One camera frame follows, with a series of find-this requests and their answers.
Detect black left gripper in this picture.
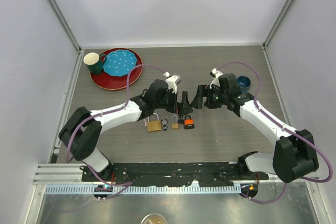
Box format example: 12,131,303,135
154,88,193,116

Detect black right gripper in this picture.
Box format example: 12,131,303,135
191,84,229,109

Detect orange black padlock with keys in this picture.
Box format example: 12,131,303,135
178,115,195,130

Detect small brass long-shackle padlock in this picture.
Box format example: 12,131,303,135
172,115,180,130

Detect keys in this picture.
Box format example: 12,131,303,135
161,116,168,131

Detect large brass padlock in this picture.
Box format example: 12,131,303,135
144,112,162,133

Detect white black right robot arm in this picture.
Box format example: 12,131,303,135
191,72,319,183

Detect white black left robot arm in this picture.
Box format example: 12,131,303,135
58,79,193,182

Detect dark blue cup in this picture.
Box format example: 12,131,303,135
237,76,251,94

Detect blue dotted plate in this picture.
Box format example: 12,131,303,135
103,49,137,77

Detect dark green mug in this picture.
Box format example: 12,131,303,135
83,52,107,75

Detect round metal object bottom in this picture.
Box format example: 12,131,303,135
141,213,167,224

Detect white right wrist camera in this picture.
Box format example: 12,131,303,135
209,68,223,89

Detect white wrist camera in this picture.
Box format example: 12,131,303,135
163,72,182,94
209,68,223,89

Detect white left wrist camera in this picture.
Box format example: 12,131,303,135
163,72,182,94

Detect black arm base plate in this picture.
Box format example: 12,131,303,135
98,162,269,187

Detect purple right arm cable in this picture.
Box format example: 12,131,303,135
216,62,332,204

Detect slotted blue-white cable duct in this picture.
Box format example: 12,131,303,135
45,184,241,195

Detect aluminium frame rail front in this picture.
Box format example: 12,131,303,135
33,162,320,185

